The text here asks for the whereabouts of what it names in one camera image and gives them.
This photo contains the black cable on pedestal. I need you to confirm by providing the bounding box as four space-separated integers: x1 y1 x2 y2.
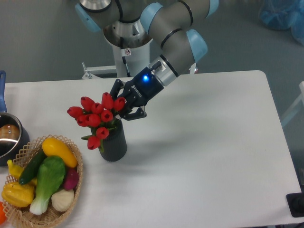
119 37 132 78

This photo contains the blue plastic bag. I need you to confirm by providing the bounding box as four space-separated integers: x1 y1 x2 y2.
258 0 304 45

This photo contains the yellow bell pepper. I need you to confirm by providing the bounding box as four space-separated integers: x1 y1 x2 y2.
1 182 35 208

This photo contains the yellow squash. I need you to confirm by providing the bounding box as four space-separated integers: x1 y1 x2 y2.
42 137 77 168

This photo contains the red tulip bouquet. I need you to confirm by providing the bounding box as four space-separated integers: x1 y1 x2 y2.
67 92 126 152

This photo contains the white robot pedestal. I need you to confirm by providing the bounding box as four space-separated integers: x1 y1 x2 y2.
81 21 167 80

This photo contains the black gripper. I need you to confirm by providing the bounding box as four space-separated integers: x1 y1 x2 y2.
110 67 164 121

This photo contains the white frame at right edge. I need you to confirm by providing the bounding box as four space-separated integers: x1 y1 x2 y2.
281 81 304 128

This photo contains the green cucumber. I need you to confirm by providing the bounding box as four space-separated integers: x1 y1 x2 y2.
19 149 47 185

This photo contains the green bok choy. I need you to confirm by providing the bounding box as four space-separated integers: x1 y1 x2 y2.
29 156 66 215

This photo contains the black device at table edge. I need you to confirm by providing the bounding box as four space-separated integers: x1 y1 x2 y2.
286 192 304 218

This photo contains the orange fruit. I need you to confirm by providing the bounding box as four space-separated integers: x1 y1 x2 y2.
0 201 7 225

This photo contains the yellow banana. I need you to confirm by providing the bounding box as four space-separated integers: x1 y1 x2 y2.
7 160 37 186

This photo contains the steel pot with blue handle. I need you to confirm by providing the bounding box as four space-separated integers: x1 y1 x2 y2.
0 70 29 167

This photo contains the white garlic bulb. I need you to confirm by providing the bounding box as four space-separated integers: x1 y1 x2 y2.
51 189 74 212

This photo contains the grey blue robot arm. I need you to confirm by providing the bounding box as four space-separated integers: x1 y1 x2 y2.
75 0 219 120

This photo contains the dark grey ribbed vase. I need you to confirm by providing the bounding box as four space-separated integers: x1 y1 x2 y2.
98 121 127 162

